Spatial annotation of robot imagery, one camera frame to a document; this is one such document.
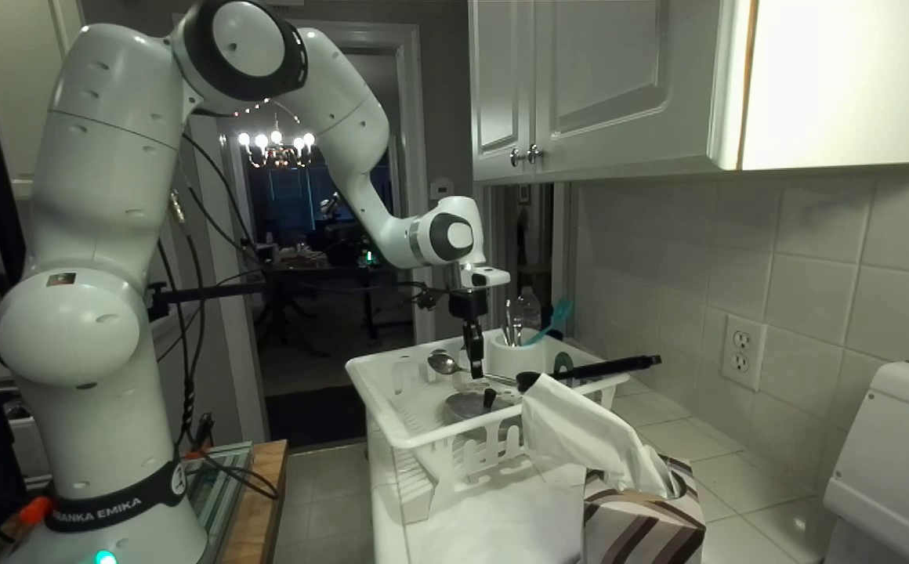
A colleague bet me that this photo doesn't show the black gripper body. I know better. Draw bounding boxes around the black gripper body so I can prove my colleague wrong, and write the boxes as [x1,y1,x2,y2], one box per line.
[449,288,490,357]

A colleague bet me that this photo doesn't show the silver metal spoon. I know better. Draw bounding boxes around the silver metal spoon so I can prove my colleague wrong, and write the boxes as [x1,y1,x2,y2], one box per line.
[427,351,461,376]

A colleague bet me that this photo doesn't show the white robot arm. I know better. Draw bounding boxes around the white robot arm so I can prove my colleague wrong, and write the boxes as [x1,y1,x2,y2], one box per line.
[0,0,508,564]

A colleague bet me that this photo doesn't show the white plastic dish rack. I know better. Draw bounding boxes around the white plastic dish rack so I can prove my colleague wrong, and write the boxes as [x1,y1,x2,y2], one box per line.
[341,329,637,564]

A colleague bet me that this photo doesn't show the silver metal fork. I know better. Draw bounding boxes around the silver metal fork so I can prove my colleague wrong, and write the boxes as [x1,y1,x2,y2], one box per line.
[500,298,522,349]

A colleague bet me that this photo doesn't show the teal plastic salad fork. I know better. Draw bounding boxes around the teal plastic salad fork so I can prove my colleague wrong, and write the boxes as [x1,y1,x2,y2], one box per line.
[522,298,572,345]

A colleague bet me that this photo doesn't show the black plastic ladle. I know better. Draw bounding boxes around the black plastic ladle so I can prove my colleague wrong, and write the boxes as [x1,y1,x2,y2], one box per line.
[515,353,660,391]

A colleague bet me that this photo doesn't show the white upper cabinets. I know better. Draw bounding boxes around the white upper cabinets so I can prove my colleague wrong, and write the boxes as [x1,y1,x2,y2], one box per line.
[466,0,909,184]

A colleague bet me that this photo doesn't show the wooden table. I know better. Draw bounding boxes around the wooden table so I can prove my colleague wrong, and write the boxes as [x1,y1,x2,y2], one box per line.
[214,438,287,564]

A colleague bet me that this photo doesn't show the white kitchen stove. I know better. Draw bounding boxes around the white kitchen stove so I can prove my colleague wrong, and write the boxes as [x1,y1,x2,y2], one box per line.
[821,363,909,564]

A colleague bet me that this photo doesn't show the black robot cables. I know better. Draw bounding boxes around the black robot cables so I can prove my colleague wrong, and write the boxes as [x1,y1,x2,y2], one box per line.
[145,134,285,506]

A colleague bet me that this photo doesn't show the white wall outlet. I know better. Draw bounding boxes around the white wall outlet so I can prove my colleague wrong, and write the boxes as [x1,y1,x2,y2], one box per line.
[721,316,766,391]

